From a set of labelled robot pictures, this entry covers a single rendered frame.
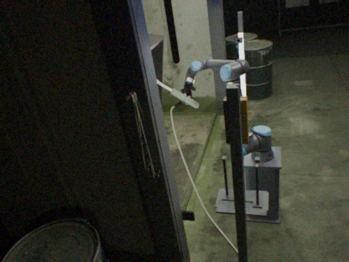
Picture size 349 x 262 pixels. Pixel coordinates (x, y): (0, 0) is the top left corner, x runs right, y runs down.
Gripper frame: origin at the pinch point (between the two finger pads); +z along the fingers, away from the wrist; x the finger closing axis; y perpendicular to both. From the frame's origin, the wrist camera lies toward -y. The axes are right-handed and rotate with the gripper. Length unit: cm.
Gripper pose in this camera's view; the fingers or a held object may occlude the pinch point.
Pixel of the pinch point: (185, 101)
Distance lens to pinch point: 280.6
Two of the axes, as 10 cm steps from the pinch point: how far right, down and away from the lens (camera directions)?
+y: -5.9, 1.6, 7.9
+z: -2.3, 9.0, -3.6
